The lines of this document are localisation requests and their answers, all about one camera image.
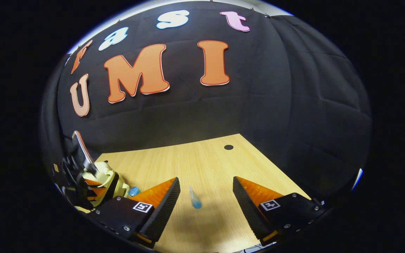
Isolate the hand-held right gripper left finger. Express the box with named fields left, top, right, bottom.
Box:
left=88, top=177, right=181, bottom=249

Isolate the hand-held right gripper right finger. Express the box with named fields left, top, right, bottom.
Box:
left=232, top=176, right=328, bottom=247

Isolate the pale yellow suitcase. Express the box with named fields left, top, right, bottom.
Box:
left=79, top=161, right=131, bottom=208

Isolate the blue and white tube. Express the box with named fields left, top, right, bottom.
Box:
left=188, top=186, right=203, bottom=210

